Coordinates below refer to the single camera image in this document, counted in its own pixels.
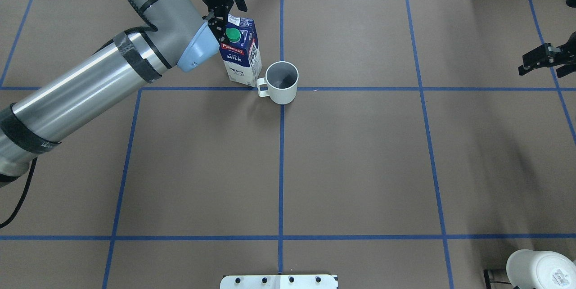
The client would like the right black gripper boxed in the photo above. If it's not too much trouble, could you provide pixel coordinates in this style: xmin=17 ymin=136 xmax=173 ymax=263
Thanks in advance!
xmin=518 ymin=32 xmax=576 ymax=78

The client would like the blue white milk carton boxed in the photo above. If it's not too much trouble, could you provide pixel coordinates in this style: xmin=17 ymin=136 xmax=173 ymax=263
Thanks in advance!
xmin=220 ymin=14 xmax=262 ymax=87

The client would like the white ribbed HOME mug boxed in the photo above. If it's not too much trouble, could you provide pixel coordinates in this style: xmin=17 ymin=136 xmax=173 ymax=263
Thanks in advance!
xmin=256 ymin=61 xmax=300 ymax=105

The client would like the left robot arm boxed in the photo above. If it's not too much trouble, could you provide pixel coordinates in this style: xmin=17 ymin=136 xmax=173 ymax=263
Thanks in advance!
xmin=0 ymin=0 xmax=247 ymax=186

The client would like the white mug on rack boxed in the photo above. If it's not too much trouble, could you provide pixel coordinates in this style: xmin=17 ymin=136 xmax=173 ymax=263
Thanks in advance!
xmin=506 ymin=249 xmax=576 ymax=289

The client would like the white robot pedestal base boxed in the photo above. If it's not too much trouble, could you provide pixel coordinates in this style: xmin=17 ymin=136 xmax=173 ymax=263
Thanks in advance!
xmin=220 ymin=274 xmax=339 ymax=289

